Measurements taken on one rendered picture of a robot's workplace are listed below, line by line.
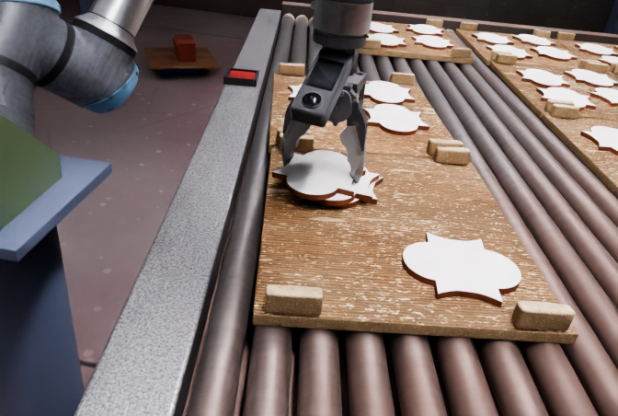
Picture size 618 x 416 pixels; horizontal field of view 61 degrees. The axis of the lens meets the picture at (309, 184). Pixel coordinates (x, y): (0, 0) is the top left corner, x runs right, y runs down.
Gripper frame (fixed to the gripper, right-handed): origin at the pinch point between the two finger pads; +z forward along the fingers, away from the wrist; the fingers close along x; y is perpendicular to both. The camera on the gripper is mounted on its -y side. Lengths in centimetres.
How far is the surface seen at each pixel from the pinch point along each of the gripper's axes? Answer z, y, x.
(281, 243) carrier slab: 2.8, -15.3, -0.2
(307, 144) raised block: 1.2, 10.6, 5.4
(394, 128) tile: 1.7, 27.2, -6.4
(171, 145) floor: 96, 168, 131
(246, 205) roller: 4.4, -6.8, 8.5
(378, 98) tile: 1.7, 42.4, -0.2
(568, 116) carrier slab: 2, 56, -40
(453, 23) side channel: 2, 142, -8
